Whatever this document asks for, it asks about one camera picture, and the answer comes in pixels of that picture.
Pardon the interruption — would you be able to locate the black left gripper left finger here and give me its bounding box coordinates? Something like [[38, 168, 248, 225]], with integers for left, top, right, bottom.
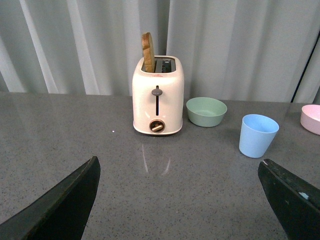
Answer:
[[0, 156, 101, 240]]

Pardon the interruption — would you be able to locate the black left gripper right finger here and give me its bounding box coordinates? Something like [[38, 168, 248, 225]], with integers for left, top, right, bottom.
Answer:
[[258, 159, 320, 240]]

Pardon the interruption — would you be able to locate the light blue cup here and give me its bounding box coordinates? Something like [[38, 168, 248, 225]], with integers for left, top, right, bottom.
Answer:
[[239, 114, 280, 158]]

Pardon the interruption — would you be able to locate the pink bowl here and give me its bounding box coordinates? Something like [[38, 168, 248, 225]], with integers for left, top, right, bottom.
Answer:
[[300, 104, 320, 135]]

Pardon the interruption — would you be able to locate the green bowl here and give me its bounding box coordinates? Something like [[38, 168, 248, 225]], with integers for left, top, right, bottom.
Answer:
[[186, 97, 228, 128]]

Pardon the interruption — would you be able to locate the grey white curtain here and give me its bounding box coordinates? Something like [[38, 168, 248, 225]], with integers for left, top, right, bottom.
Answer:
[[0, 0, 320, 103]]

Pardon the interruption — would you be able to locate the cream white toaster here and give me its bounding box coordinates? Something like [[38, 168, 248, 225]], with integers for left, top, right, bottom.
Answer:
[[132, 55, 185, 136]]

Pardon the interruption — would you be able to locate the toasted bread slice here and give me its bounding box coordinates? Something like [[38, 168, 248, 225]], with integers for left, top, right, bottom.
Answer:
[[141, 32, 155, 73]]

